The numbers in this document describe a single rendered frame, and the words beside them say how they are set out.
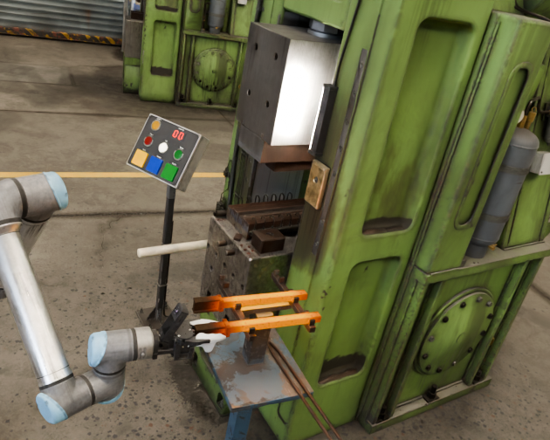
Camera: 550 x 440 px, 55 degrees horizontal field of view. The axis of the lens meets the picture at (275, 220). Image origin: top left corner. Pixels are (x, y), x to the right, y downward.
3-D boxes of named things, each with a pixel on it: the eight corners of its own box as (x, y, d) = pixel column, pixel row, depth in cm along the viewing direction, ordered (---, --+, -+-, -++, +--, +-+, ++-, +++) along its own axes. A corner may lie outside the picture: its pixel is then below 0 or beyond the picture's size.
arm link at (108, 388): (77, 395, 153) (78, 362, 147) (113, 376, 161) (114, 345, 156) (95, 415, 148) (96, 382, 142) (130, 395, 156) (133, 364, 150)
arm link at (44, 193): (-39, 276, 197) (4, 165, 146) (9, 263, 209) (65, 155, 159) (-23, 312, 194) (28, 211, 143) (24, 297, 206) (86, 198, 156)
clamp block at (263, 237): (259, 254, 219) (262, 241, 217) (250, 244, 226) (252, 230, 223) (284, 250, 226) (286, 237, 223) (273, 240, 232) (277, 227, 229)
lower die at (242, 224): (246, 239, 228) (249, 222, 224) (225, 217, 243) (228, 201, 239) (324, 229, 250) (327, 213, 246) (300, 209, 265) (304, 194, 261)
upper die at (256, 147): (259, 163, 212) (264, 140, 208) (237, 144, 227) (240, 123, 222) (341, 159, 234) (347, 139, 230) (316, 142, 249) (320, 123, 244)
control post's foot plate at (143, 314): (146, 333, 299) (147, 321, 295) (134, 310, 315) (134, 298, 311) (182, 326, 311) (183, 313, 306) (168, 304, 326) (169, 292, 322)
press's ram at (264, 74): (281, 154, 198) (304, 44, 180) (235, 119, 226) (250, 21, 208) (367, 151, 220) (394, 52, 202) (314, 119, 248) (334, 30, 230)
